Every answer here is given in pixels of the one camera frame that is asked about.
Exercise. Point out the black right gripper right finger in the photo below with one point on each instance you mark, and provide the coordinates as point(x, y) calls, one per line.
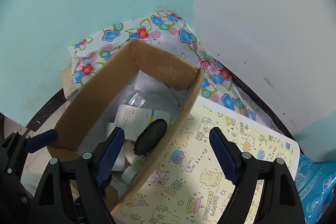
point(279, 201)

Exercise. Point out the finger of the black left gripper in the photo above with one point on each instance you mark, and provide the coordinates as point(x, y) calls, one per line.
point(16, 147)

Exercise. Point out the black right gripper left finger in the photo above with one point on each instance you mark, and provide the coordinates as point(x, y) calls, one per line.
point(72, 191)

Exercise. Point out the small green capped bottle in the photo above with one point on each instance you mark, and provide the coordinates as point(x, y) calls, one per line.
point(131, 171)

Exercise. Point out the white tube with rainbow label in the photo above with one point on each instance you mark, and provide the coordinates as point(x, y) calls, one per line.
point(133, 120)

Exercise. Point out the black oval compact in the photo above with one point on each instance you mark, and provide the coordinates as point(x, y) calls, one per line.
point(150, 137)

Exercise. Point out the clear glass pump bottle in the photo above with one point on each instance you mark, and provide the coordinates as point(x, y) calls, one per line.
point(136, 98)

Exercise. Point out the blue plastic stool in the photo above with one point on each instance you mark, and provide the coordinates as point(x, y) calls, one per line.
point(315, 183)

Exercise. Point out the yellow cartoon lap table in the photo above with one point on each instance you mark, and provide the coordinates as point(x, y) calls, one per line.
point(187, 184)

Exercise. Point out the white paper box liner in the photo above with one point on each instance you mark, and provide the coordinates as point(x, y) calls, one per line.
point(158, 97)

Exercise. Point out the brown cardboard box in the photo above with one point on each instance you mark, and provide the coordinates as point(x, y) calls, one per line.
point(94, 98)

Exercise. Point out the floral patterned cloth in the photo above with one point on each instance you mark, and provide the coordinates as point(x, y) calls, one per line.
point(168, 31)

